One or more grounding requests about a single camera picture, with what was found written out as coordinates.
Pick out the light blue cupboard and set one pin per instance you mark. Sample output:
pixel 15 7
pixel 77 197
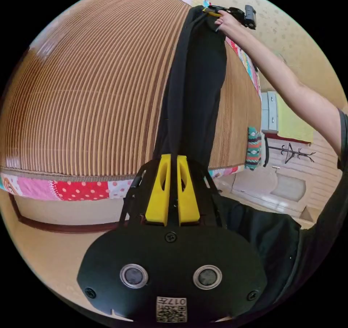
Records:
pixel 269 110

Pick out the person's right hand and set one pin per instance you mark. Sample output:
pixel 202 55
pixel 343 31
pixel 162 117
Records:
pixel 227 22

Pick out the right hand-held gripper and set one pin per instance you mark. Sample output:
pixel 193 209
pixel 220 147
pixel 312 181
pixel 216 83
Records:
pixel 236 13

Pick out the person's body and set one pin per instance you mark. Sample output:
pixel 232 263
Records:
pixel 285 252

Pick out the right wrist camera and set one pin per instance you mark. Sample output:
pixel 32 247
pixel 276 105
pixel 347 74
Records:
pixel 250 15

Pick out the bed with woven mat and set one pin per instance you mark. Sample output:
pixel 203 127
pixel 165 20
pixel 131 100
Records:
pixel 81 89

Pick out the black pants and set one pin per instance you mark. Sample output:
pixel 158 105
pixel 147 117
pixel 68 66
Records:
pixel 195 89

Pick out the black coat rack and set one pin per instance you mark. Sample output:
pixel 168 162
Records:
pixel 292 151

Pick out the person's right forearm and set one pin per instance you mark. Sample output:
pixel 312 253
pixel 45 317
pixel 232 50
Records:
pixel 285 75

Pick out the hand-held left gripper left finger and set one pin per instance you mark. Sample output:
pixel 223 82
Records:
pixel 157 197

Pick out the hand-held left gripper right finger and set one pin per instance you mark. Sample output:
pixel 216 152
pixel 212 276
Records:
pixel 188 200

